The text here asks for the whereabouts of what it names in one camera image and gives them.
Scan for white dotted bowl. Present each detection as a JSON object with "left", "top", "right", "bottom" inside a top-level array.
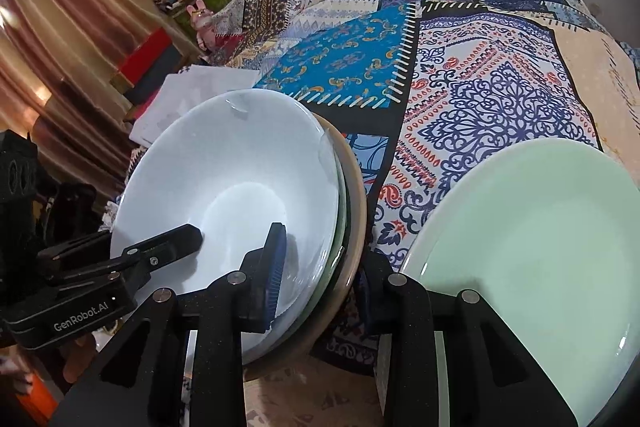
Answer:
[{"left": 111, "top": 89, "right": 340, "bottom": 363}]

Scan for white plate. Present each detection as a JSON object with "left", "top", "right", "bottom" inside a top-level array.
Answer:
[{"left": 400, "top": 216, "right": 442, "bottom": 281}]

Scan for mint green plate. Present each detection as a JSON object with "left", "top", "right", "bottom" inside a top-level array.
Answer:
[{"left": 418, "top": 138, "right": 639, "bottom": 426}]

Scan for mint green bowl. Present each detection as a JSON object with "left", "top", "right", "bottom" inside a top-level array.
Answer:
[{"left": 294, "top": 160, "right": 350, "bottom": 333}]

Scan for pink bowl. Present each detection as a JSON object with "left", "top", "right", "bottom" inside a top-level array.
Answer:
[{"left": 243, "top": 117, "right": 367, "bottom": 381}]

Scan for left hand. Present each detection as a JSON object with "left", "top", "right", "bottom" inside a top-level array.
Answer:
[{"left": 0, "top": 330, "right": 99, "bottom": 396}]

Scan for white paper sheets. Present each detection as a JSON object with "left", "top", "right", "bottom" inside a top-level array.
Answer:
[{"left": 129, "top": 65, "right": 260, "bottom": 147}]

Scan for dark grey box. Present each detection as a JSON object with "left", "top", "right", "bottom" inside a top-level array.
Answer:
[{"left": 124, "top": 46, "right": 183, "bottom": 105}]

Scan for red box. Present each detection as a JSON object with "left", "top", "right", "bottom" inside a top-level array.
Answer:
[{"left": 118, "top": 27, "right": 172, "bottom": 86}]

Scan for striped brown curtain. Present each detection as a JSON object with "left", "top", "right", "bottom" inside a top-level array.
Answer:
[{"left": 1, "top": 0, "right": 195, "bottom": 198}]

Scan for pink bunny toy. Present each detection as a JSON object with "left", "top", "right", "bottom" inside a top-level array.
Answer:
[{"left": 186, "top": 0, "right": 216, "bottom": 52}]

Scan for patchwork patterned tablecloth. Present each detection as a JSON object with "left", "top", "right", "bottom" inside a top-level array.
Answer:
[{"left": 210, "top": 0, "right": 639, "bottom": 426}]

